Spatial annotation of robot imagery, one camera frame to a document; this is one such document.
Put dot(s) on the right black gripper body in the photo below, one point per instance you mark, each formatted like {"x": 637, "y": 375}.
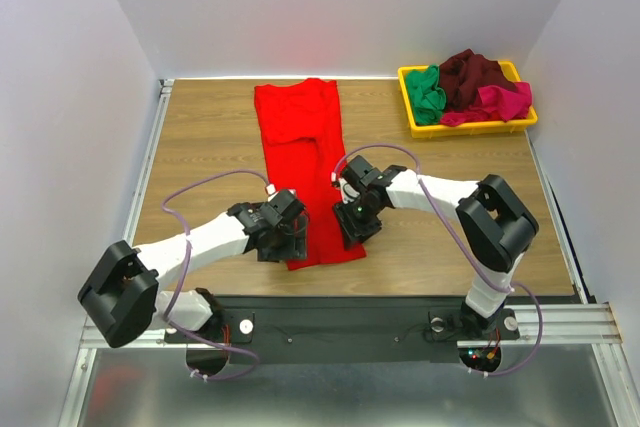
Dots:
{"x": 355, "y": 229}

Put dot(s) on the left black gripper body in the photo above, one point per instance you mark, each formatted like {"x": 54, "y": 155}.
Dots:
{"x": 286, "y": 246}

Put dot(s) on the red t shirt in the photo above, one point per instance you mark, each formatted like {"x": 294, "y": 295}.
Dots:
{"x": 301, "y": 133}

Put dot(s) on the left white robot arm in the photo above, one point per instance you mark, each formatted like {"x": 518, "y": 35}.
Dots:
{"x": 135, "y": 289}

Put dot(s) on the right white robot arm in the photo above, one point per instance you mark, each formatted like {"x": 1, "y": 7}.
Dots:
{"x": 486, "y": 219}

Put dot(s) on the yellow plastic bin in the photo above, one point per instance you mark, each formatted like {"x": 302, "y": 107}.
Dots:
{"x": 465, "y": 129}

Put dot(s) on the green t shirt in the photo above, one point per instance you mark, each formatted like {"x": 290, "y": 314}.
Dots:
{"x": 427, "y": 98}

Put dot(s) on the maroon t shirt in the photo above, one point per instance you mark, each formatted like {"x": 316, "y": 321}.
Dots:
{"x": 463, "y": 74}

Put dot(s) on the magenta t shirt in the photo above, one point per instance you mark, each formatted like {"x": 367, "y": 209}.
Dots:
{"x": 494, "y": 103}

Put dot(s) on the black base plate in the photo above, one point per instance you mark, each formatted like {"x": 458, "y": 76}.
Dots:
{"x": 355, "y": 329}

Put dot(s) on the aluminium frame rail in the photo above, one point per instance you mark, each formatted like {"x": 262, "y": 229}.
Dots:
{"x": 568, "y": 325}

